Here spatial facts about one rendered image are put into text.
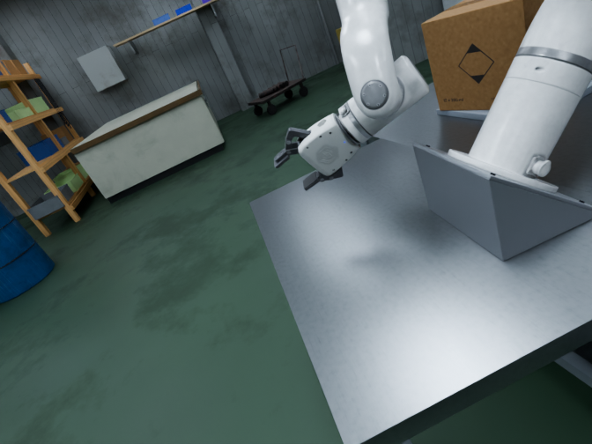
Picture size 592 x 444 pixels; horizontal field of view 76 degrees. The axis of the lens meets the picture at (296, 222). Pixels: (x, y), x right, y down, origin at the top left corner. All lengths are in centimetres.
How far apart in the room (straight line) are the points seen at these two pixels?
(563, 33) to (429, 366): 53
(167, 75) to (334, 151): 789
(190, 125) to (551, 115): 538
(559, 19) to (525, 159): 21
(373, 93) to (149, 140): 537
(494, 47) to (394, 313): 78
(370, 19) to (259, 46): 798
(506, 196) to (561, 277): 14
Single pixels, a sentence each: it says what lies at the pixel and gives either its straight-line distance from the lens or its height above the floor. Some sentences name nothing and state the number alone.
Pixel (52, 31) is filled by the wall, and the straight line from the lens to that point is 892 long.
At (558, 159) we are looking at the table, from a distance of 97.
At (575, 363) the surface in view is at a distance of 135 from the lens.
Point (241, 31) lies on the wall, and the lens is 864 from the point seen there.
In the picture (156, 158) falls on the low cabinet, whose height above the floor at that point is 32.
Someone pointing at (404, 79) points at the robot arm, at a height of 112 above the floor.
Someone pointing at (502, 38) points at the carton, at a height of 104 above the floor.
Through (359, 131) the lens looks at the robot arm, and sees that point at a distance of 75.
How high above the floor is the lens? 129
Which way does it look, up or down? 27 degrees down
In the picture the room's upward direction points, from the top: 25 degrees counter-clockwise
